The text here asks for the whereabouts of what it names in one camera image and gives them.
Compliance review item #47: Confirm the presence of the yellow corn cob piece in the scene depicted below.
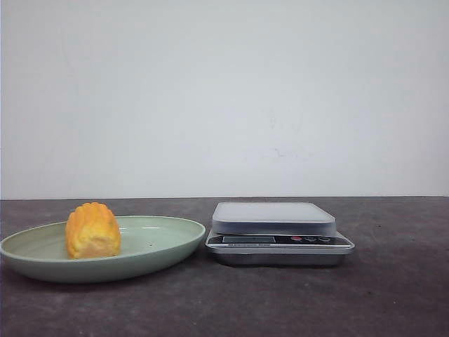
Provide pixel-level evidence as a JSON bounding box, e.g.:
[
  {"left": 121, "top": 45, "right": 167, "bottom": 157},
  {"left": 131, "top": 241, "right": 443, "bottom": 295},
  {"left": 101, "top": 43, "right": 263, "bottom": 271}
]
[{"left": 65, "top": 202, "right": 121, "bottom": 259}]

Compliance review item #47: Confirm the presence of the silver digital kitchen scale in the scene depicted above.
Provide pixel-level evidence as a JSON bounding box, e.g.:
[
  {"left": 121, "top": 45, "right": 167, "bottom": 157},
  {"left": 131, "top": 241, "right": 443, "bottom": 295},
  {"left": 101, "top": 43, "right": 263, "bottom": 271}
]
[{"left": 206, "top": 201, "right": 355, "bottom": 266}]

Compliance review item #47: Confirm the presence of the green oval plate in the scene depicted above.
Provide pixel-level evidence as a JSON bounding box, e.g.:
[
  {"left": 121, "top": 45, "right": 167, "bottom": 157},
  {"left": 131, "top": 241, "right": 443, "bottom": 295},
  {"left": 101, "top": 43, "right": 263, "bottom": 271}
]
[{"left": 1, "top": 216, "right": 206, "bottom": 284}]

